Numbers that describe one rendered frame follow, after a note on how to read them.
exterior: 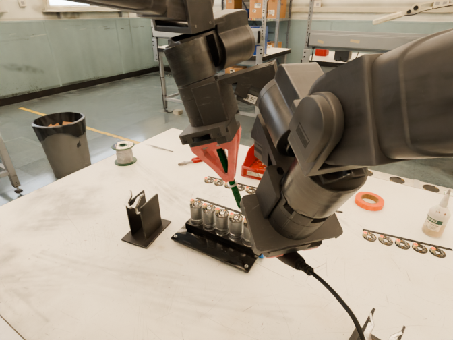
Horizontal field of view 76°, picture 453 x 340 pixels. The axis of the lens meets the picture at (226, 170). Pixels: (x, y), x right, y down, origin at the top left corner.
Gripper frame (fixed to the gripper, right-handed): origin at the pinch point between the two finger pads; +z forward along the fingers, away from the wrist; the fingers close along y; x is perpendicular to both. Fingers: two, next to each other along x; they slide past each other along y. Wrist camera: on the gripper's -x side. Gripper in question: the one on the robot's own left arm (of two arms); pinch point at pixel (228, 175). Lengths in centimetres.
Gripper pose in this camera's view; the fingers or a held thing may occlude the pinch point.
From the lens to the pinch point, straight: 45.1
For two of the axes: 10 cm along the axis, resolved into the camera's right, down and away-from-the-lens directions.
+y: 2.1, -4.6, 8.6
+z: 3.0, 8.7, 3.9
